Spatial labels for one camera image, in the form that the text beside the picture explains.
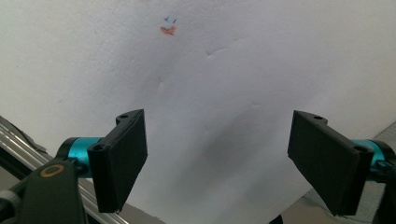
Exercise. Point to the silver metal rail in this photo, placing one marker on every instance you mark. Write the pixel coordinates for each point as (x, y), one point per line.
(21, 146)

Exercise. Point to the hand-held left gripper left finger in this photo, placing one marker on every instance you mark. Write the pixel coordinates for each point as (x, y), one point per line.
(120, 161)

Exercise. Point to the white sheet with small drawing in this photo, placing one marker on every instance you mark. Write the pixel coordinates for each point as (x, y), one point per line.
(199, 93)

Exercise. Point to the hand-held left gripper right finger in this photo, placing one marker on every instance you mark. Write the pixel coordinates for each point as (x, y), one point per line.
(327, 161)

